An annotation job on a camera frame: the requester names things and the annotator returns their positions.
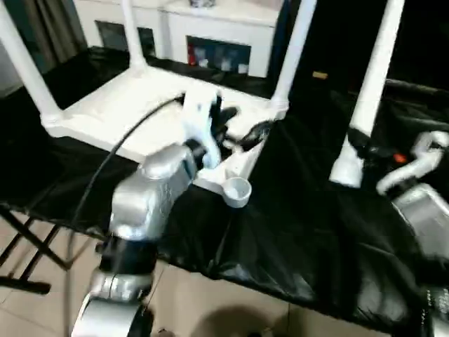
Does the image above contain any white plastic table leg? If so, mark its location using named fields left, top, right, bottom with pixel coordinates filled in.
left=0, top=0, right=66, bottom=122
left=121, top=0, right=148, bottom=71
left=269, top=0, right=319, bottom=113
left=329, top=0, right=406, bottom=187

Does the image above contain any white plastic table top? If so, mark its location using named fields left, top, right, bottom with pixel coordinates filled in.
left=40, top=65, right=290, bottom=210

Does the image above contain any white glass-door cabinet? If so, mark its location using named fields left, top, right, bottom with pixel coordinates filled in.
left=73, top=0, right=281, bottom=78

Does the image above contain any black table mat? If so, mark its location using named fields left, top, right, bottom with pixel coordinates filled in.
left=0, top=45, right=449, bottom=334

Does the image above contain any grey curtain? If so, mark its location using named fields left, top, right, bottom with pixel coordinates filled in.
left=20, top=0, right=88, bottom=74

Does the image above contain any black folding stand frame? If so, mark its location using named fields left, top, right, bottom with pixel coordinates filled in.
left=0, top=205, right=88, bottom=296

